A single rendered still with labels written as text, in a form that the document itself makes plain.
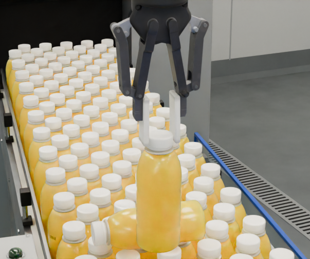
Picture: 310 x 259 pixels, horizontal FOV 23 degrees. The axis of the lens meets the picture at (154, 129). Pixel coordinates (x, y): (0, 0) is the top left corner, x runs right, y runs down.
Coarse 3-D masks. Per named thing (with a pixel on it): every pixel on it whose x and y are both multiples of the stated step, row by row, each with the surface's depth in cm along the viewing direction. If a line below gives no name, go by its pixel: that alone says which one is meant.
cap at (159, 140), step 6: (150, 132) 106; (156, 132) 107; (162, 132) 107; (168, 132) 107; (150, 138) 105; (156, 138) 104; (162, 138) 104; (168, 138) 105; (150, 144) 105; (156, 144) 105; (162, 144) 105; (168, 144) 105; (156, 150) 105; (162, 150) 105
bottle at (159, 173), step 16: (144, 160) 106; (160, 160) 105; (176, 160) 106; (144, 176) 106; (160, 176) 105; (176, 176) 106; (144, 192) 107; (160, 192) 106; (176, 192) 107; (144, 208) 108; (160, 208) 107; (176, 208) 108; (144, 224) 109; (160, 224) 108; (176, 224) 109; (144, 240) 110; (160, 240) 109; (176, 240) 111
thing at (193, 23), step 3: (192, 15) 101; (192, 18) 101; (195, 18) 101; (198, 18) 101; (201, 18) 102; (192, 21) 101; (195, 21) 101; (198, 21) 101; (189, 24) 102; (192, 24) 101; (195, 24) 101; (189, 27) 102; (192, 27) 101; (195, 27) 101; (192, 30) 101; (195, 30) 101
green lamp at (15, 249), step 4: (12, 248) 114; (16, 248) 114; (20, 248) 114; (8, 252) 113; (12, 252) 113; (16, 252) 113; (20, 252) 113; (12, 256) 113; (16, 256) 113; (20, 256) 113
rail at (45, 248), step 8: (8, 96) 223; (8, 104) 220; (16, 128) 198; (16, 136) 194; (24, 160) 178; (24, 168) 175; (32, 192) 162; (32, 200) 159; (32, 208) 161; (40, 216) 152; (40, 224) 148; (40, 232) 146; (40, 240) 148; (48, 248) 140; (48, 256) 137
